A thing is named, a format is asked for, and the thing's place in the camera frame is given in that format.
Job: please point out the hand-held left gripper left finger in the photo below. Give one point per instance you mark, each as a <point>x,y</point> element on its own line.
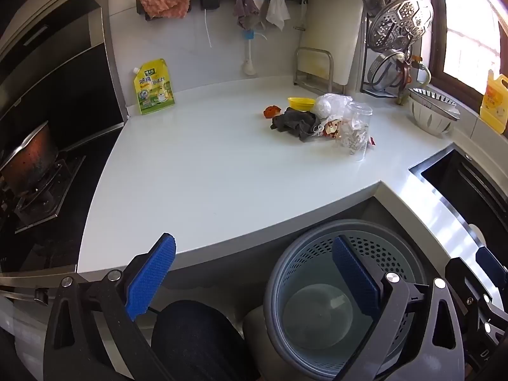
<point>151,278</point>

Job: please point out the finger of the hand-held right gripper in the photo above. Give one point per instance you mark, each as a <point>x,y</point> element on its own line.
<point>492,266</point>
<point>462,281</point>

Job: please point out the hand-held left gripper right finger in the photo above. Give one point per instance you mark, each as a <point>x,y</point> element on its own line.
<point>353,274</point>

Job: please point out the grey perforated trash bin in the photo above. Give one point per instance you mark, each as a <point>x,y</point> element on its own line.
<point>317,317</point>

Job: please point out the clear plastic cup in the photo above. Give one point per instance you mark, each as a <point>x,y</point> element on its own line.
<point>355,135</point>

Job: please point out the cartoon print snack wrapper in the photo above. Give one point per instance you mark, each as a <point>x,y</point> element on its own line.
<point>330,127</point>

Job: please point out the dark grey rag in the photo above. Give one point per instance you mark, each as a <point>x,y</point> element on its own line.
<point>291,122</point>

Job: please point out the white plastic bag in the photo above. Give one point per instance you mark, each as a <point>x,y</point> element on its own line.
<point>335,105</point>

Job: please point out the orange peel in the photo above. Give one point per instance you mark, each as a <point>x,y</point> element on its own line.
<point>271,112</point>

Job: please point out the person's dark trouser leg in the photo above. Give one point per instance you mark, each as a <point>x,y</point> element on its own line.
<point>194,341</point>

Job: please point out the dark kitchen sink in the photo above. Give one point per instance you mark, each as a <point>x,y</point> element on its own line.
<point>468,190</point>

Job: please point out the black gas stove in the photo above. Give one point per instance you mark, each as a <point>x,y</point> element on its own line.
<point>43,202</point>

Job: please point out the yellow oil bottle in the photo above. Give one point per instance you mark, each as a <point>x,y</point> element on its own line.
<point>494,103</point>

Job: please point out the white patterned colander bowl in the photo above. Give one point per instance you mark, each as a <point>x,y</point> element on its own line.
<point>430,115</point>

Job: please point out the scorched cooking pot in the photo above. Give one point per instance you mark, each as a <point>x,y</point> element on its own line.
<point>27,158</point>

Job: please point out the yellow seasoning pouch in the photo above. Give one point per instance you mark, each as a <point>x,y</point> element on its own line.
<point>154,87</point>

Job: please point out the steel cutting board stand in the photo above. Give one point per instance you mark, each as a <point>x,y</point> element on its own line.
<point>330,71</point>

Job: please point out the steel-rimmed pot lid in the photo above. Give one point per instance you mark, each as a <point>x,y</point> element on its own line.
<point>383,69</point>

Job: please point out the white cutting board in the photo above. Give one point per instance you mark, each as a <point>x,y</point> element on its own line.
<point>337,39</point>

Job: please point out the brown framed window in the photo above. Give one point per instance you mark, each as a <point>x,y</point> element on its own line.
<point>472,27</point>

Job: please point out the white blue bottle brush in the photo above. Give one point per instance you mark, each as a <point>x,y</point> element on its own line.
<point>249,53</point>

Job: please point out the perforated steel steamer plate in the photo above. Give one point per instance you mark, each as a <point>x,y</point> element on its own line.
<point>401,20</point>

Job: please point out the hanging peeler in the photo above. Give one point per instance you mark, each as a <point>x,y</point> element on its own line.
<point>302,16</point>

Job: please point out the white hanging cloth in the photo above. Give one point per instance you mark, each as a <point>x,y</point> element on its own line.
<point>277,12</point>

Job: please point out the pink dish cloth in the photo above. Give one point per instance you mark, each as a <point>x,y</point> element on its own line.
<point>166,2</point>

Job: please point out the grey hanging cloth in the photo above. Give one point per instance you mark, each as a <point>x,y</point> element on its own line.
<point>245,10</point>

